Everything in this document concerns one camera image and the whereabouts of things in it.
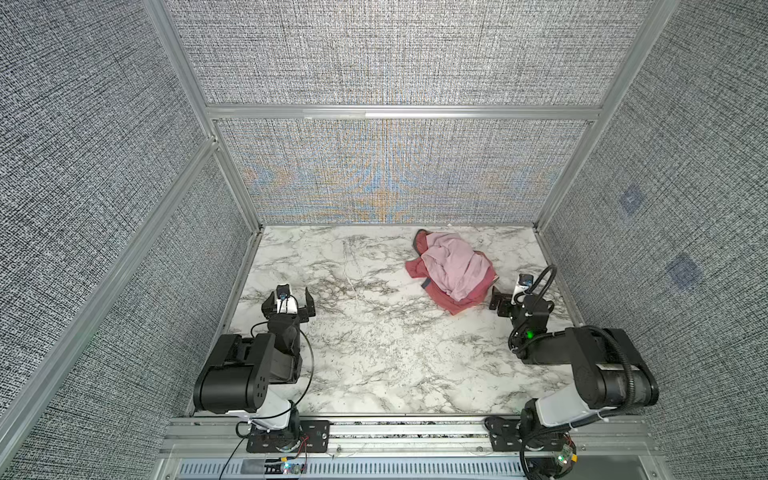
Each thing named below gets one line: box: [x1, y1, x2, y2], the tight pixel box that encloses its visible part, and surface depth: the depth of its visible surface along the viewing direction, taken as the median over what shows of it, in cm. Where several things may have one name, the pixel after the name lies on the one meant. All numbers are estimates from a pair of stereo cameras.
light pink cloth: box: [421, 232, 490, 301], surface depth 99 cm
